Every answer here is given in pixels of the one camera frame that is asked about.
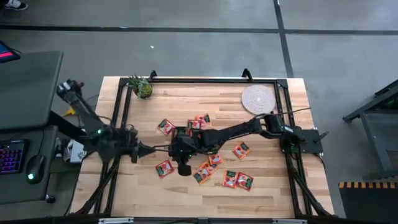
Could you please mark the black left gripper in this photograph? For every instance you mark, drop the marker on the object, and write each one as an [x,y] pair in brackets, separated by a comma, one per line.
[129,149]

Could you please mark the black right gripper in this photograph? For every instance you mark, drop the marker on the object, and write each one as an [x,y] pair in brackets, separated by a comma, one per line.
[183,147]

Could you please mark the red tea packet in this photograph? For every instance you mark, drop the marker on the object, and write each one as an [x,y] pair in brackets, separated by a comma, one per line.
[165,127]
[164,168]
[194,124]
[244,181]

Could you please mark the orange tea packet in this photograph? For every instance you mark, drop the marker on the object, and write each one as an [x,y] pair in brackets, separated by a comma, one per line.
[241,150]
[230,179]
[203,119]
[215,159]
[210,166]

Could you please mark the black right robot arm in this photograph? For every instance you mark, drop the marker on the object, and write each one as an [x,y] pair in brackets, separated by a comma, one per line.
[233,132]

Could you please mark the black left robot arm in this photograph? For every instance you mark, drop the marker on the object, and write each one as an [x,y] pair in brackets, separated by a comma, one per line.
[81,105]

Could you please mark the red green snack packet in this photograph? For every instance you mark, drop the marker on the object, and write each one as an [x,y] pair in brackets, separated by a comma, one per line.
[201,175]

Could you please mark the potted succulent plant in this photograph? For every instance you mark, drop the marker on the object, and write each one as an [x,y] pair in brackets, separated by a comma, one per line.
[142,87]

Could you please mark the white patterned box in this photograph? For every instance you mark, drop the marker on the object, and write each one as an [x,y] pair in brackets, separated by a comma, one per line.
[76,152]

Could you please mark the white woven round placemat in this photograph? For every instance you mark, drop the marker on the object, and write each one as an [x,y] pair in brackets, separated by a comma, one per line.
[258,99]

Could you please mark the small black knob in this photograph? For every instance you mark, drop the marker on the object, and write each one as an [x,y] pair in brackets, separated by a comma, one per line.
[50,199]

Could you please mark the black computer mouse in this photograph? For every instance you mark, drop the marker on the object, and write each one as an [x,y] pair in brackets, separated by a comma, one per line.
[35,169]

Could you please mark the grey desk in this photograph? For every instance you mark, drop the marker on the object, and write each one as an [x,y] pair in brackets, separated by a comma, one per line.
[31,90]

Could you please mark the backlit keyboard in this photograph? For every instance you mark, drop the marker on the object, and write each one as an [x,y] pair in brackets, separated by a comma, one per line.
[12,157]

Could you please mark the dark computer desk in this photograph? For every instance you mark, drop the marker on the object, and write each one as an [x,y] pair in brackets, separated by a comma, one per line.
[18,193]

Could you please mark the computer monitor with red banner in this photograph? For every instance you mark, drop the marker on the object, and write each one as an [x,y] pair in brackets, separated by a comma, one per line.
[7,53]

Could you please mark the black box with striped edge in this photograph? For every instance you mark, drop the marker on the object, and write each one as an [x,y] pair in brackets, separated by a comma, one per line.
[367,205]

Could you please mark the person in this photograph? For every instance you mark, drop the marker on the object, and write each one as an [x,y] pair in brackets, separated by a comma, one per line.
[17,4]

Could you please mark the silver frame bracket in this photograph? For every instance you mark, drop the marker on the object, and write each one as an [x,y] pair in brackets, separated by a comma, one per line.
[289,221]
[115,220]

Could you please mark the black aluminium rig frame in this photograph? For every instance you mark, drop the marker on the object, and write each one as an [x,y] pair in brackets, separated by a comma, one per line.
[217,80]

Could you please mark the black metal cart frame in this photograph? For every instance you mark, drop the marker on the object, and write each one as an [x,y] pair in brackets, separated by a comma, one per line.
[371,140]

